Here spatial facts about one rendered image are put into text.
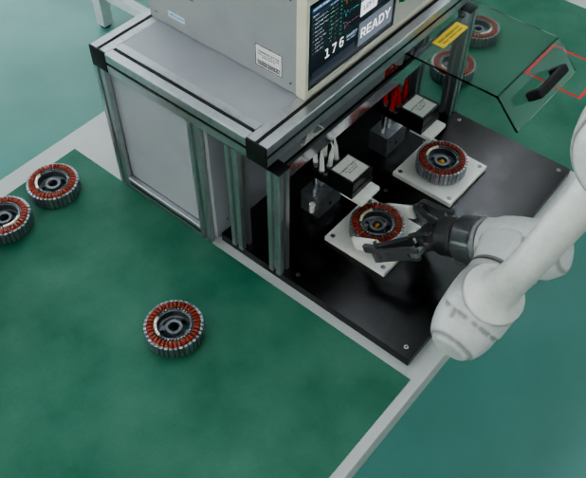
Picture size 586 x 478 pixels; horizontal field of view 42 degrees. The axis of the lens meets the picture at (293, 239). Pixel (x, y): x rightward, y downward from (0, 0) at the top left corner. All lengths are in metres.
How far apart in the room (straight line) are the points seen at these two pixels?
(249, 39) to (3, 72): 2.15
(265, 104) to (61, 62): 2.14
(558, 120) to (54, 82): 2.07
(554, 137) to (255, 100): 0.83
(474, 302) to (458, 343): 0.07
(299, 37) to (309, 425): 0.66
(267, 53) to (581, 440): 1.46
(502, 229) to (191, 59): 0.63
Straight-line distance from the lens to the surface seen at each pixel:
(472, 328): 1.22
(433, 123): 1.68
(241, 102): 1.35
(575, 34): 2.27
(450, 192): 1.68
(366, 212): 1.57
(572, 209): 1.11
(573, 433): 2.33
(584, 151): 0.78
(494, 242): 1.32
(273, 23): 1.31
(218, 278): 1.54
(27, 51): 3.50
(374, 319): 1.47
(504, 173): 1.77
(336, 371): 1.42
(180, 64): 1.44
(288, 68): 1.34
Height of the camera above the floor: 1.98
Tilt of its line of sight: 50 degrees down
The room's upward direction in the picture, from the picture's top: straight up
